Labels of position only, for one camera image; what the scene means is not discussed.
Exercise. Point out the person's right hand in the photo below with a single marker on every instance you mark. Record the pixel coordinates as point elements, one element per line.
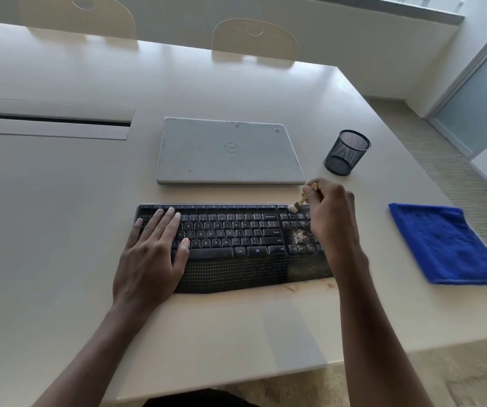
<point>334,224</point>

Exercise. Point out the person's left hand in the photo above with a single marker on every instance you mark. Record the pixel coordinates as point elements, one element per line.
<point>150,267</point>

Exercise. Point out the small wooden brush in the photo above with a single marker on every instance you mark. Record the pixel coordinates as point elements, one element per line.
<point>311,187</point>

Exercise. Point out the black keyboard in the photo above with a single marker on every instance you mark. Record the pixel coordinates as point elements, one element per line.
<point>247,258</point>

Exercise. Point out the blue microfibre cloth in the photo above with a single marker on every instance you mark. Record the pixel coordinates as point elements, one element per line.
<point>444,245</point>

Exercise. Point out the person's right forearm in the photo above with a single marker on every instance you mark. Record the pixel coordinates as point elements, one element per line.
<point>379,351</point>

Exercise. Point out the person's left forearm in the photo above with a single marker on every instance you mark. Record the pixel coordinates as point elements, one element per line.
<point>82,360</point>

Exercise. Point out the person's black clothing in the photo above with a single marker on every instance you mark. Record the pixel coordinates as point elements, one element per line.
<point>201,400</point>

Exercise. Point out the black mesh pen holder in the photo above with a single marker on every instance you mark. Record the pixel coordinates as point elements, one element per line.
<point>347,154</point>

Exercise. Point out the silver laptop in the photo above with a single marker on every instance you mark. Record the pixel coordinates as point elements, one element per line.
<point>222,156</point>

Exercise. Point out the frosted glass door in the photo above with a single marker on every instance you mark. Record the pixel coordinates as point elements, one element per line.
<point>476,101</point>

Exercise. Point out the cream perforated chair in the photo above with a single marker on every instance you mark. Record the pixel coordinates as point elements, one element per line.
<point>78,16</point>
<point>255,40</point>

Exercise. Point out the grey window frame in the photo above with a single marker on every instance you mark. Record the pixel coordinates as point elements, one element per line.
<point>417,6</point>

